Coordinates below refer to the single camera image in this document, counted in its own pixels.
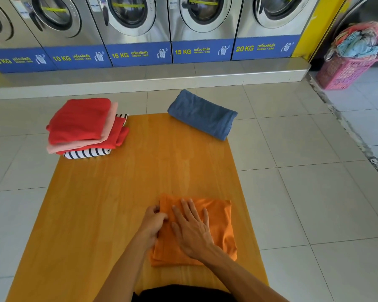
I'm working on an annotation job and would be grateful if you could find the person's left hand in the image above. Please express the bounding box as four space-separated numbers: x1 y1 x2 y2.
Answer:
137 205 169 246

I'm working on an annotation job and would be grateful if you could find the person's right hand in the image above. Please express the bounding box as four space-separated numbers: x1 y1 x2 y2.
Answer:
171 199 220 261

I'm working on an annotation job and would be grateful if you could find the orange garment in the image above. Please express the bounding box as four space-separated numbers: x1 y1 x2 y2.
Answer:
149 194 238 267

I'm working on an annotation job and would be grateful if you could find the person's right forearm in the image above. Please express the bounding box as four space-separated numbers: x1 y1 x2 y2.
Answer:
202 245 289 302

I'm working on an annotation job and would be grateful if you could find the person's left forearm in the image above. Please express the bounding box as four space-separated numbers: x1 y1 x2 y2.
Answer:
93 238 149 302

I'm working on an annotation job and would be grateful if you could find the person's black shirt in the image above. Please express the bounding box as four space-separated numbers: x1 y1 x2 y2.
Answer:
132 284 237 302

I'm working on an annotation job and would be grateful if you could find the folded red garment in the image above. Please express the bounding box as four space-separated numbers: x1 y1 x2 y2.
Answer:
56 117 130 156

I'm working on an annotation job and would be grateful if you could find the folded blue garment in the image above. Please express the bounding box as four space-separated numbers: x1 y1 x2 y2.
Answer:
167 89 239 141

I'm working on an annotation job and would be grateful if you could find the folded black-white striped garment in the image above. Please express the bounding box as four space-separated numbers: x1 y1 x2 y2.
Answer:
63 114 129 160

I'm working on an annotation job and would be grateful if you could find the folded pink garment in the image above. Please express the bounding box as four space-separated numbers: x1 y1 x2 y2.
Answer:
46 102 118 154

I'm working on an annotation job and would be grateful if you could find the folded red shirt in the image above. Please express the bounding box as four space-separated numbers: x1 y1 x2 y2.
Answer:
46 98 112 145

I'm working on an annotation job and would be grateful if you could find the steel machine plinth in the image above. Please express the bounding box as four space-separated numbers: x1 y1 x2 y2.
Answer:
0 57 312 101

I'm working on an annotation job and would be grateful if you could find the steel front-load washing machine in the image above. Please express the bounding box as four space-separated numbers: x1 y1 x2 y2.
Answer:
8 0 113 70
85 0 173 68
0 0 57 74
167 0 244 64
231 0 322 61

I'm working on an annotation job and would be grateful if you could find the pink plastic laundry basket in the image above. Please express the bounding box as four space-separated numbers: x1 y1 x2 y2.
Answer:
316 53 378 91

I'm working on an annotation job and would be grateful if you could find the yellow pillar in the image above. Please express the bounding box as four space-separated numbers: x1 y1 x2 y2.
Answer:
291 0 348 62

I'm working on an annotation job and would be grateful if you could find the pile of unfolded laundry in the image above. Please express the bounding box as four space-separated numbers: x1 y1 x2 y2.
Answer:
325 21 378 61

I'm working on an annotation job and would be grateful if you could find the large steel washing machine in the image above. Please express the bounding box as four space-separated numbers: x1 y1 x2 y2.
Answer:
310 0 378 71

